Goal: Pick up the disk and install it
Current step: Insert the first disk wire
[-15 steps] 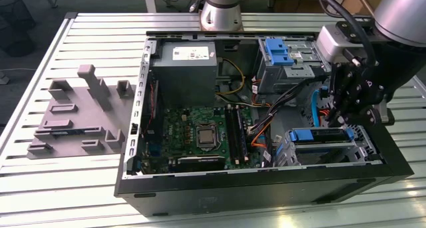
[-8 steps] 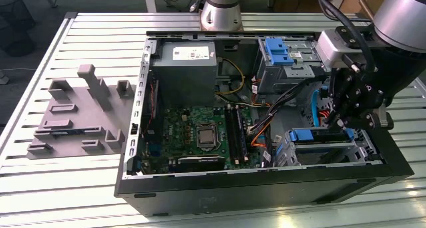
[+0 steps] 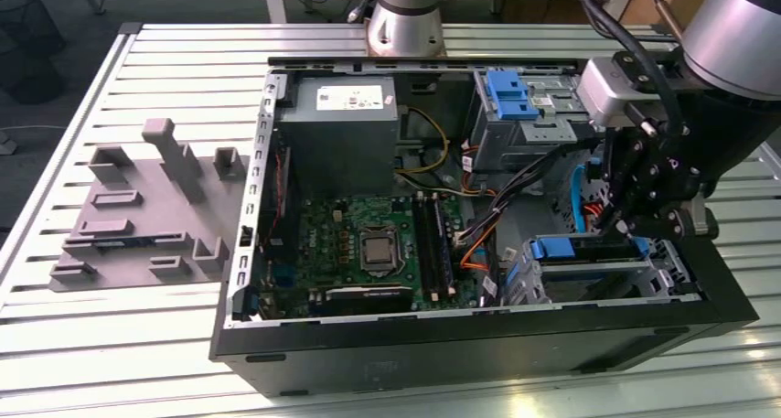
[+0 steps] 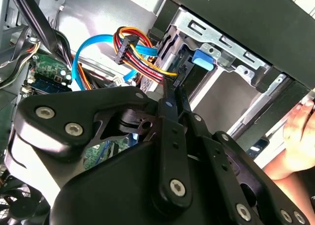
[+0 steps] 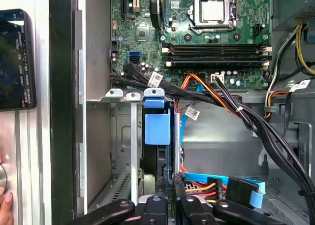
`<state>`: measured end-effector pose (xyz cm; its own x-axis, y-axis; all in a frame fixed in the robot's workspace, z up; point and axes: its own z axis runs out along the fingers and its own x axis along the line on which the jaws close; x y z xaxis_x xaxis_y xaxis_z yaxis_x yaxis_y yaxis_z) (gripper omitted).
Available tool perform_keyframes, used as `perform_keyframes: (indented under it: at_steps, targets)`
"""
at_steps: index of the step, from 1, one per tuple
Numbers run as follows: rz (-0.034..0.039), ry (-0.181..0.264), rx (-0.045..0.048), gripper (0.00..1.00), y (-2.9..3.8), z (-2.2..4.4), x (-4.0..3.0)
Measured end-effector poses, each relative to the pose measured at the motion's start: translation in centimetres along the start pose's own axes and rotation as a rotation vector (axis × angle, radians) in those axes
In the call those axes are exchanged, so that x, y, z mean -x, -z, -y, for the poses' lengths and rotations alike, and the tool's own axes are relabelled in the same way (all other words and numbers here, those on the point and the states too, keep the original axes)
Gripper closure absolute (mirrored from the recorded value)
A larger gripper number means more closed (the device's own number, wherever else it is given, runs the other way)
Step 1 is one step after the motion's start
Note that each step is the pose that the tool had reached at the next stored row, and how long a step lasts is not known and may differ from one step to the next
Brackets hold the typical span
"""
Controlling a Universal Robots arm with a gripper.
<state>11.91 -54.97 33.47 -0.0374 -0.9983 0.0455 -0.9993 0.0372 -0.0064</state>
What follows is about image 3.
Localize silver CPU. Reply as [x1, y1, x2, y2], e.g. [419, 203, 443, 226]
[363, 238, 396, 266]

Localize wooden cabinet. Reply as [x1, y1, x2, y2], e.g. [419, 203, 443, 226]
[609, 0, 690, 28]

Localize wooden desk white frame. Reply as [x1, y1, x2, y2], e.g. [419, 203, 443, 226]
[0, 0, 376, 25]
[487, 0, 647, 26]

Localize CPU socket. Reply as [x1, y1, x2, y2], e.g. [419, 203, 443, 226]
[355, 224, 408, 278]

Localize yellow wires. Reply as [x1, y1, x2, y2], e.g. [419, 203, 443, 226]
[392, 106, 450, 179]

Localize blue plastic drive latch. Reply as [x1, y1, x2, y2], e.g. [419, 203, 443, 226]
[486, 70, 542, 121]

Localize black RAM stick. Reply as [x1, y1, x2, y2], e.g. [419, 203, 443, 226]
[426, 192, 459, 298]

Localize grey metal disk bay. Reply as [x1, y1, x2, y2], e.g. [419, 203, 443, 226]
[503, 232, 701, 307]

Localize grey parts rack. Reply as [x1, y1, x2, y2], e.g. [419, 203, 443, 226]
[48, 117, 251, 294]

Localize grey optical drive cage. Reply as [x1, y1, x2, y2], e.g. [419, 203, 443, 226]
[468, 68, 611, 172]

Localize black graphics card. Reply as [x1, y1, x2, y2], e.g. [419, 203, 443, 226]
[321, 284, 415, 316]

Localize thin coloured wire bundle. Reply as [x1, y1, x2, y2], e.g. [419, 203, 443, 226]
[456, 138, 496, 198]

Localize blue data wire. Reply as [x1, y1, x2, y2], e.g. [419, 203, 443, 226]
[571, 158, 605, 234]

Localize black cable bundle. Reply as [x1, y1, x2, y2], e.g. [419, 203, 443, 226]
[456, 136, 611, 250]

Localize grey power supply unit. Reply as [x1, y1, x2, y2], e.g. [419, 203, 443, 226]
[272, 75, 402, 198]

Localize black open PC case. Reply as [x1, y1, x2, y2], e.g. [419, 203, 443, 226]
[205, 56, 761, 397]

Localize hard disk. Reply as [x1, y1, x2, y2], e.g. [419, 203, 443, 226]
[504, 234, 653, 300]

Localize white box with cable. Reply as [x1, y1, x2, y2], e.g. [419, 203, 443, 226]
[0, 123, 21, 155]

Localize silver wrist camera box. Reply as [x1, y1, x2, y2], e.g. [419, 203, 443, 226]
[575, 56, 667, 129]

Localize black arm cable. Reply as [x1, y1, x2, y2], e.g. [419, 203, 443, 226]
[570, 0, 694, 138]
[641, 0, 685, 42]

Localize green motherboard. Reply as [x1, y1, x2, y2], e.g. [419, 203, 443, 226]
[259, 193, 483, 318]

